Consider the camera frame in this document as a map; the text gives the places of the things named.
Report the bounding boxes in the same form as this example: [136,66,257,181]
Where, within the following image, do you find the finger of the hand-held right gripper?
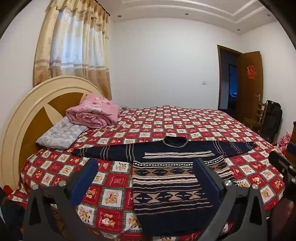
[269,151,295,173]

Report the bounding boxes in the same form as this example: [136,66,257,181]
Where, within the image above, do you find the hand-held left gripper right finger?
[195,158,270,241]

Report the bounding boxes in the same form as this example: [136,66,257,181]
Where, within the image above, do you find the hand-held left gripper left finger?
[23,158,100,241]

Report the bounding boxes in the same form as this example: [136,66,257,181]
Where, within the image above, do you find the navy patterned knit sweater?
[70,137,258,231]

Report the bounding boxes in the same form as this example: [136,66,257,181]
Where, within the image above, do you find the red plaid cloth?
[276,132,293,153]

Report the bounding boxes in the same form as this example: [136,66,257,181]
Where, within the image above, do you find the red checked printed bedspread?
[7,105,288,241]

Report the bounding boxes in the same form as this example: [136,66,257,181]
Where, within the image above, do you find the black bag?
[262,100,283,142]

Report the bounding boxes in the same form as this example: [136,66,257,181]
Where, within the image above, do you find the wooden chair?
[243,102,267,135]

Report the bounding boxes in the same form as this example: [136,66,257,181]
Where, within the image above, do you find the grey floral pillow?
[36,116,88,149]

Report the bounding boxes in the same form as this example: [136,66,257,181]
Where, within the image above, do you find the brown wooden door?
[236,51,264,133]

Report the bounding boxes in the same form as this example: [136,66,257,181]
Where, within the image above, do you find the pink folded quilt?
[66,93,121,129]

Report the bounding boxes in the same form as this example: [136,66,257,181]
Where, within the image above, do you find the cream and brown headboard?
[0,76,107,190]

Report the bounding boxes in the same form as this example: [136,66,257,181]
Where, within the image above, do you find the red paper door decoration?
[247,65,257,80]

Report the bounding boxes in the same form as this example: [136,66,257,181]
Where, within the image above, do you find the beige and white curtain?
[33,0,113,100]

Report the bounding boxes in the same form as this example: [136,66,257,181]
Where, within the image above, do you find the dark curtain rod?
[91,0,110,16]

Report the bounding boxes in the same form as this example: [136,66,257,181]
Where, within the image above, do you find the dark wooden door frame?
[217,44,243,112]

